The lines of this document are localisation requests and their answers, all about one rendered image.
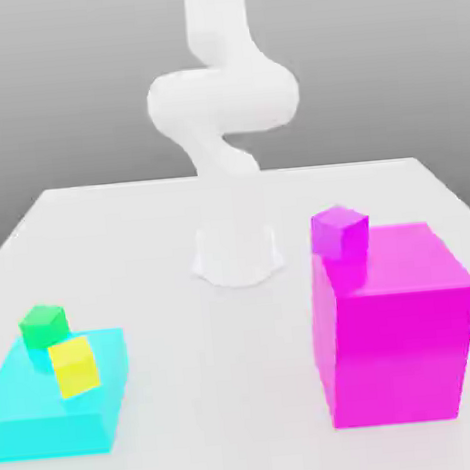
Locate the large magenta box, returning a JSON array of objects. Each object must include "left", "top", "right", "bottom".
[{"left": 303, "top": 216, "right": 470, "bottom": 432}]

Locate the large cyan box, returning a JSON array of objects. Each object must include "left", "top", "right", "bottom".
[{"left": 0, "top": 326, "right": 138, "bottom": 464}]

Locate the small yellow cube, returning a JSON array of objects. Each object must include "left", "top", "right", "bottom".
[{"left": 45, "top": 333, "right": 103, "bottom": 402}]

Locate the small green cube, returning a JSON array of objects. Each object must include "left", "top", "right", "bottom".
[{"left": 16, "top": 302, "right": 72, "bottom": 352}]

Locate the small purple cube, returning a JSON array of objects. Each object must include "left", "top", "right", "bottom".
[{"left": 308, "top": 202, "right": 374, "bottom": 264}]

